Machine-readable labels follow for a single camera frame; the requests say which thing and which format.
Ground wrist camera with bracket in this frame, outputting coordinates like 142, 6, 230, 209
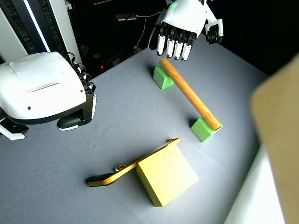
204, 0, 224, 45

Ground tan blurred board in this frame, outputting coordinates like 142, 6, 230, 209
251, 52, 299, 224

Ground white smooth panel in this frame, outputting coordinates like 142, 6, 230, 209
224, 144, 287, 224

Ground black power strip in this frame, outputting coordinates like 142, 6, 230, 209
92, 52, 122, 71

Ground round wooden dowel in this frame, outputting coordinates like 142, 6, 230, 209
159, 57, 221, 130

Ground white column with light strip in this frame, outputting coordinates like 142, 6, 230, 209
0, 0, 82, 65

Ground green block with clear tape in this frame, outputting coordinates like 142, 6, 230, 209
153, 66, 175, 90

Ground yellow hacksaw with black handle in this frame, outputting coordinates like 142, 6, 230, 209
85, 137, 181, 187

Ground grey flat hub device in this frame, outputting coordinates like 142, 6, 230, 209
115, 13, 138, 22

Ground large pale yellow block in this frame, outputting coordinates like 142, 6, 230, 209
135, 142, 199, 207

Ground grey table cloth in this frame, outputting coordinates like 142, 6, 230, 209
0, 43, 268, 224

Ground plain green block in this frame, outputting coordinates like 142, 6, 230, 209
190, 117, 223, 143

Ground white cable with plug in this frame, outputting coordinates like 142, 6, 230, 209
133, 11, 163, 54

